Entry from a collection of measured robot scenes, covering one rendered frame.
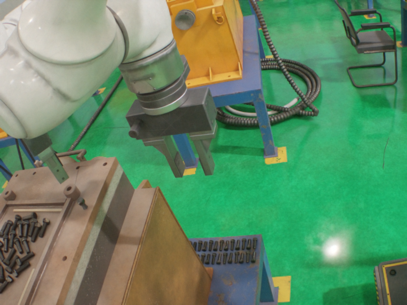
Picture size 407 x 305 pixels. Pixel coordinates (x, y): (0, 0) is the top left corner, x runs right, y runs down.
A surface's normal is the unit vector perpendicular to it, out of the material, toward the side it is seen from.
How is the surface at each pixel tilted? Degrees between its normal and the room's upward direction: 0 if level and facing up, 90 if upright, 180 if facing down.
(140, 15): 88
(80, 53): 83
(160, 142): 90
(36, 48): 60
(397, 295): 0
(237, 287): 0
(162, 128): 90
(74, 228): 0
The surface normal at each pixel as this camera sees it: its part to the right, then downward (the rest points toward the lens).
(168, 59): 0.72, 0.26
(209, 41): -0.12, 0.67
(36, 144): 0.56, 0.40
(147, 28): 0.83, 0.31
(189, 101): -0.29, -0.73
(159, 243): 0.94, -0.11
